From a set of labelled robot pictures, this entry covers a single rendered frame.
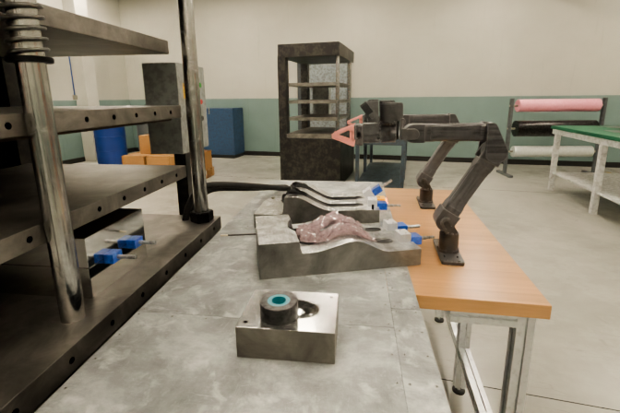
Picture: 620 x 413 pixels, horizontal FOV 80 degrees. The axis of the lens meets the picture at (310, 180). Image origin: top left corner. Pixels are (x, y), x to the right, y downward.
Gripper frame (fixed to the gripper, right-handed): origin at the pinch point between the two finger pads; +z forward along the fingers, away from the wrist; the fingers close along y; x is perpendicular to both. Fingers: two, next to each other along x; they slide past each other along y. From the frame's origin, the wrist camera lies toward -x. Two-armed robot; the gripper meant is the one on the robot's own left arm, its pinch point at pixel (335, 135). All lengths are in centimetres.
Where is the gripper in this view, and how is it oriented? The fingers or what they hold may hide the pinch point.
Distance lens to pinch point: 124.2
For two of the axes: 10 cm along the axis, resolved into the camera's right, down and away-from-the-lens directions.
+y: -1.7, 2.2, -9.6
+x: 0.4, 9.8, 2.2
